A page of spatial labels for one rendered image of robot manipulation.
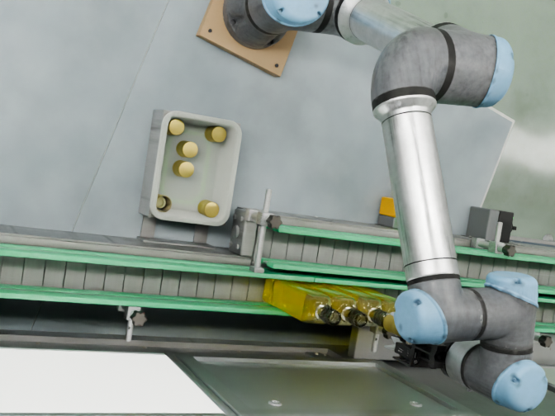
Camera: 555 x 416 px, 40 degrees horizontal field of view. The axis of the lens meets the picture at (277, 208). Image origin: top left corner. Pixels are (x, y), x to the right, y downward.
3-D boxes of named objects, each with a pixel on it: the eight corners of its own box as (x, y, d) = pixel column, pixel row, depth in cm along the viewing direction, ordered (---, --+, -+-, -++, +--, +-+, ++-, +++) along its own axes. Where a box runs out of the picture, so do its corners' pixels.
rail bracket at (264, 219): (236, 265, 158) (260, 276, 147) (249, 185, 158) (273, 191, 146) (249, 266, 160) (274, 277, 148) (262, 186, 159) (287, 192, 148)
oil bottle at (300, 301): (261, 300, 162) (306, 325, 143) (265, 274, 162) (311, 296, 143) (284, 302, 165) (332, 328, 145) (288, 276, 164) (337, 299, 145)
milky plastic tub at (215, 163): (137, 213, 162) (149, 218, 154) (153, 108, 161) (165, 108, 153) (214, 222, 169) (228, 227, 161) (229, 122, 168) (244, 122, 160)
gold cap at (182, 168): (173, 158, 162) (180, 159, 158) (189, 161, 164) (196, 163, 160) (170, 175, 162) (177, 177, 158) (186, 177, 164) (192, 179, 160)
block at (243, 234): (225, 250, 165) (237, 256, 158) (231, 207, 164) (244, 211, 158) (240, 252, 166) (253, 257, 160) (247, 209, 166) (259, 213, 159)
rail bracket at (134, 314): (108, 329, 149) (125, 348, 137) (113, 295, 149) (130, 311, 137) (128, 330, 151) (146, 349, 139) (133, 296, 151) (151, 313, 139)
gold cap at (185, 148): (177, 139, 162) (183, 139, 158) (192, 142, 163) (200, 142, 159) (174, 155, 162) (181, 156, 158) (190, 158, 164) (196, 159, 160)
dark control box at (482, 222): (463, 235, 200) (485, 240, 192) (468, 205, 199) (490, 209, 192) (488, 238, 203) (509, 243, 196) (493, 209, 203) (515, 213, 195)
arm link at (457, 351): (502, 344, 119) (493, 394, 120) (483, 336, 123) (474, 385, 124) (465, 341, 116) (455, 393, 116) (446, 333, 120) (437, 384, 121)
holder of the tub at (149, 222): (134, 237, 162) (144, 243, 155) (153, 109, 161) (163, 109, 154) (209, 245, 170) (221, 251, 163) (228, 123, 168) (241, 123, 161)
